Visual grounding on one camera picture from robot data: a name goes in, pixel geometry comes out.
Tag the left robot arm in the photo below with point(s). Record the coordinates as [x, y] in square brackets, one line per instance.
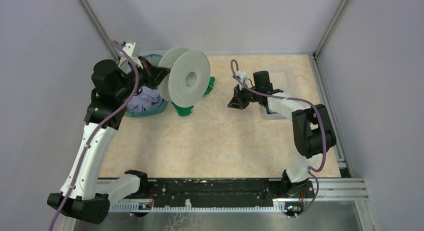
[80, 197]

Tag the clear plastic box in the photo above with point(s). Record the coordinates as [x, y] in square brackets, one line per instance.
[282, 78]

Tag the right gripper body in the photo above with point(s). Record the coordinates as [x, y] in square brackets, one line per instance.
[246, 95]

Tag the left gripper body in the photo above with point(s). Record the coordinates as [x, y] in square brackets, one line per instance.
[145, 76]

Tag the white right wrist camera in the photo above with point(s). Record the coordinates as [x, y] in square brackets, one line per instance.
[242, 78]

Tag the white filament spool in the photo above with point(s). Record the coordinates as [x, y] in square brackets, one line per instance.
[189, 76]

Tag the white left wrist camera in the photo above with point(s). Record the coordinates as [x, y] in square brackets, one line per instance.
[132, 49]

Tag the green cloth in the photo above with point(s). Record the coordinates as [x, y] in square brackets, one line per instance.
[186, 111]

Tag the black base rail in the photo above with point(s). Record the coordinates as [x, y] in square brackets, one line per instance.
[222, 193]

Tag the lavender cloth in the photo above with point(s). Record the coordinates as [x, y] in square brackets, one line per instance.
[145, 100]

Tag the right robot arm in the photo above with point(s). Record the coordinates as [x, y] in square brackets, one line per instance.
[313, 132]

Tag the teal plastic basket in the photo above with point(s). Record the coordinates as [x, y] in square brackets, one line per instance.
[152, 112]

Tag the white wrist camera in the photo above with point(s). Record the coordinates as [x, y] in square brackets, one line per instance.
[242, 78]
[132, 49]

